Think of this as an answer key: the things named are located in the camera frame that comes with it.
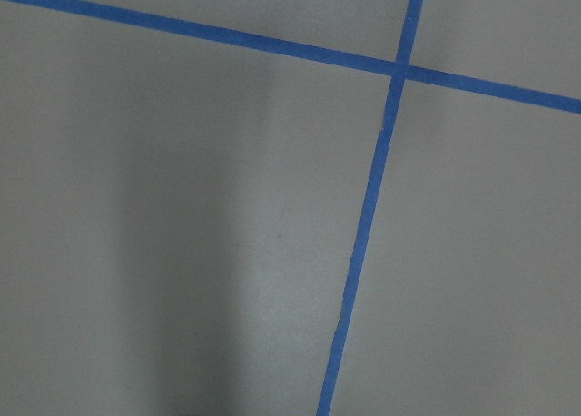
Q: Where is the brown paper table cover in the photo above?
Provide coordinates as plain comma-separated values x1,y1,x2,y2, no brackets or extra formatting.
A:
1,0,580,415

